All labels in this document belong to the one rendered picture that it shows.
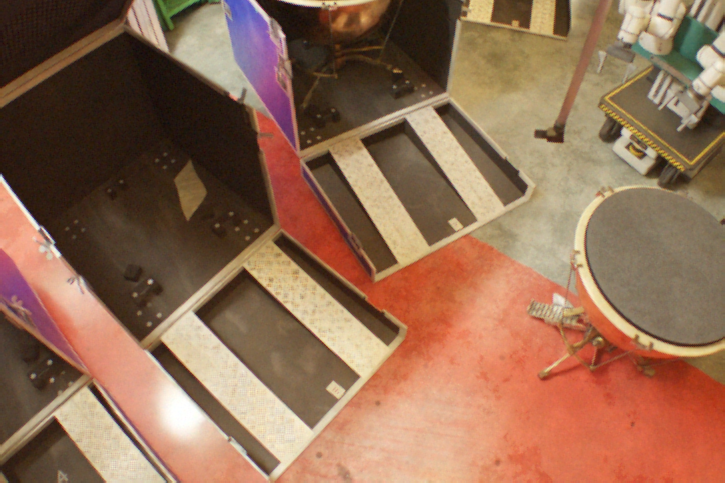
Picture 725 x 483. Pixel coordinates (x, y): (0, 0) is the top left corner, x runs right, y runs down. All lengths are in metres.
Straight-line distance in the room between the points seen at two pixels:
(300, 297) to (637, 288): 1.44
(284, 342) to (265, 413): 0.35
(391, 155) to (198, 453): 1.89
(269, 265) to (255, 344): 0.38
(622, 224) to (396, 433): 1.26
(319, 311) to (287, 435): 0.58
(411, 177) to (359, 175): 0.32
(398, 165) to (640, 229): 1.49
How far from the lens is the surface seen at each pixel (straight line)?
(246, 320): 2.49
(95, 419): 2.44
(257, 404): 2.30
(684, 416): 2.75
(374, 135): 3.01
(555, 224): 2.94
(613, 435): 2.55
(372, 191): 2.74
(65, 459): 2.59
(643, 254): 1.96
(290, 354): 2.40
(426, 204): 2.81
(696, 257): 2.08
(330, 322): 2.39
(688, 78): 3.07
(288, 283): 2.43
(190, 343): 2.38
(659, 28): 2.75
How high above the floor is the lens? 2.25
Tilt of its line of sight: 54 degrees down
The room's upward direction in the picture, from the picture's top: straight up
